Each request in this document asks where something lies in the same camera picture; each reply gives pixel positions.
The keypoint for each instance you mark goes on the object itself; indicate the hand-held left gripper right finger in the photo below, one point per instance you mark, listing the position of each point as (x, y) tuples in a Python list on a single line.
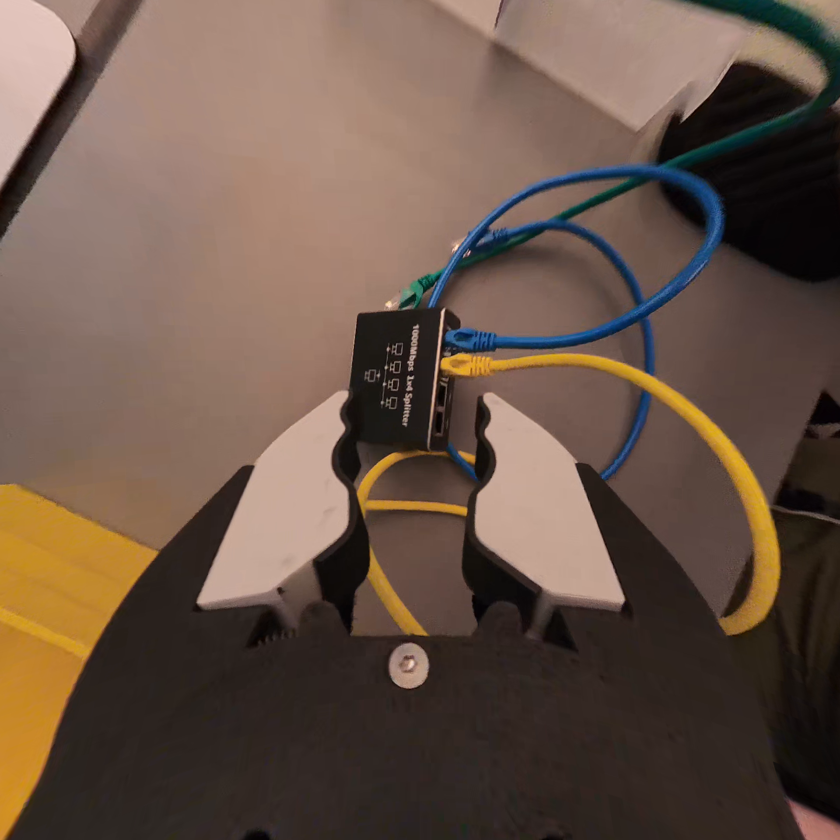
[(544, 518)]

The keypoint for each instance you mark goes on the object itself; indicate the clear plastic bin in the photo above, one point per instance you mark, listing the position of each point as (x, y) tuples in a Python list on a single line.
[(590, 46)]

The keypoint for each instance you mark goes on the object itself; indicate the black ethernet splitter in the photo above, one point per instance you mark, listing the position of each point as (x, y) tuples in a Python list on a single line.
[(400, 374)]

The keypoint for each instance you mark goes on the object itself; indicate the yellow plastic bin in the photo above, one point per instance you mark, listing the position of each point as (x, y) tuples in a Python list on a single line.
[(52, 590)]

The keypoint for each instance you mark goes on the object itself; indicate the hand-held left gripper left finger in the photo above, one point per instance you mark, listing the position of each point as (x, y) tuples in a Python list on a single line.
[(282, 518)]

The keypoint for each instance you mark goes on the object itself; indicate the white stand base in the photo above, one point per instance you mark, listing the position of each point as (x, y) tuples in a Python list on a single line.
[(26, 85)]

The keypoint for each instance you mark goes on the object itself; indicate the black mesh pad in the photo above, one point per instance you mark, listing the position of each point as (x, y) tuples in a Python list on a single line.
[(768, 177)]

